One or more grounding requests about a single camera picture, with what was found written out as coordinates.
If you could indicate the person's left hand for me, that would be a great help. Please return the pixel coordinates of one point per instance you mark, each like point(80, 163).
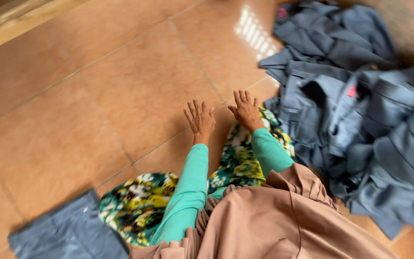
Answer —
point(200, 122)

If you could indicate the green floral skirt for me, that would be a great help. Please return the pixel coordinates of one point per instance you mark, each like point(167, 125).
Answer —
point(138, 205)

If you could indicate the wooden beam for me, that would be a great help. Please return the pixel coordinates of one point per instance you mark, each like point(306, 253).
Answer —
point(9, 25)

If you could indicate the folded grey-blue garment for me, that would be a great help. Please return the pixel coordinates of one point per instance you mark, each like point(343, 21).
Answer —
point(70, 233)

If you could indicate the heap of grey-blue garments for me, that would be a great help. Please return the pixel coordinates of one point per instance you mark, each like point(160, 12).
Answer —
point(365, 118)

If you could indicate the person's right hand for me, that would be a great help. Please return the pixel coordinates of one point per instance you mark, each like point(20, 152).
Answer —
point(247, 113)

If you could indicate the beige pleated headscarf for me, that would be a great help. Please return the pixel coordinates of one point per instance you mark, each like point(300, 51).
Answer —
point(264, 223)

